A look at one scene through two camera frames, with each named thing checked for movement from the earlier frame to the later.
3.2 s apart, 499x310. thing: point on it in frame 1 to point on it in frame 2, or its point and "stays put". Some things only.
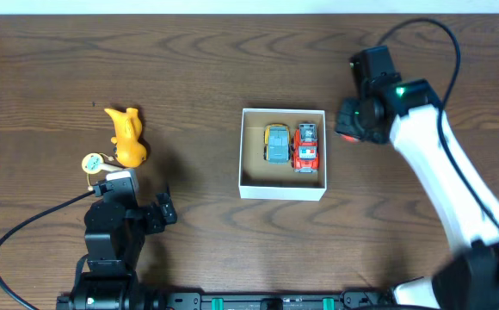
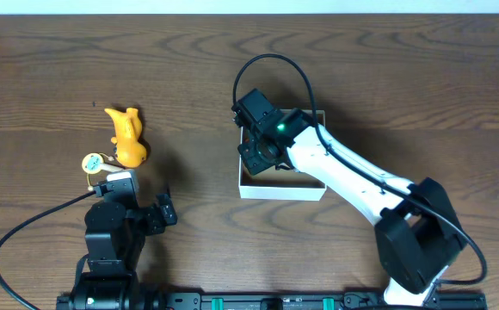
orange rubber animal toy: [130, 149] stays put
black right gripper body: [354, 121] to [256, 156]
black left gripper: [162, 211] stays put
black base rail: [286, 300] stays put
